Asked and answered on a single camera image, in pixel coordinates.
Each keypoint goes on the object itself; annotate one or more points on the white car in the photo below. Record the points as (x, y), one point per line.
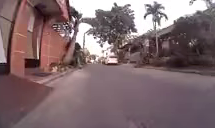
(111, 60)

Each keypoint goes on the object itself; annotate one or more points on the utility pole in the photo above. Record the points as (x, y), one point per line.
(84, 41)

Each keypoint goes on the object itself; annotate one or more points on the leaning pale tree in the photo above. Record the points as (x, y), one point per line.
(70, 50)

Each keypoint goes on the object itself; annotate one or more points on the large leafy tree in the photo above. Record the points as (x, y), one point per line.
(111, 23)

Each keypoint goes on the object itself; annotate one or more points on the grey asphalt road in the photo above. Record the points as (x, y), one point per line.
(128, 100)

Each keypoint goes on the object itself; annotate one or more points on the low house with roof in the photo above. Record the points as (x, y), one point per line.
(165, 36)

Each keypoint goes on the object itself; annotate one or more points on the tall palm tree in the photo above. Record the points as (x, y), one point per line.
(156, 13)

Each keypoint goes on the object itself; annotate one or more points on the grey pavement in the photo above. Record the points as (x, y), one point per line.
(181, 69)

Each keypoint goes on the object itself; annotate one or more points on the red brick building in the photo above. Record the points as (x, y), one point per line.
(21, 40)

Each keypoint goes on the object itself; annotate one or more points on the dark trees and bushes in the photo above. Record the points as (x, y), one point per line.
(198, 36)

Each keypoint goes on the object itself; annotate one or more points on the reddish paved driveway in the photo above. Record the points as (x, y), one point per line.
(15, 96)

